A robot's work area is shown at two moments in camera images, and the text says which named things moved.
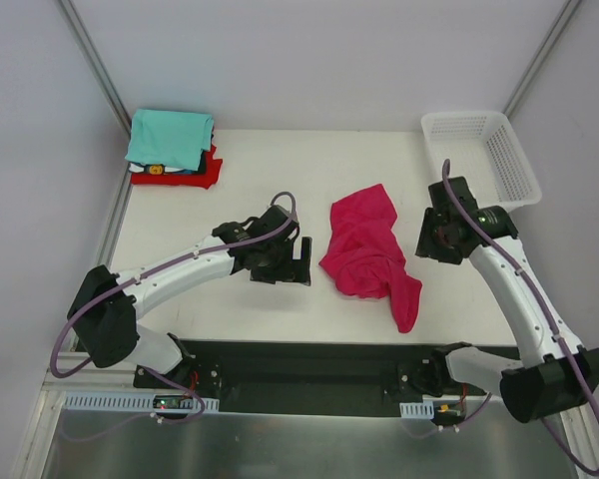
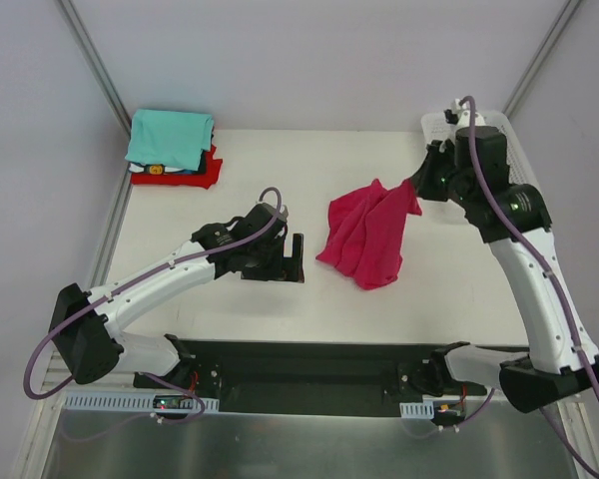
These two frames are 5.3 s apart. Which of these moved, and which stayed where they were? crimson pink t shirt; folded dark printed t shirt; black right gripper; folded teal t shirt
Moved: crimson pink t shirt; black right gripper
Stayed: folded dark printed t shirt; folded teal t shirt
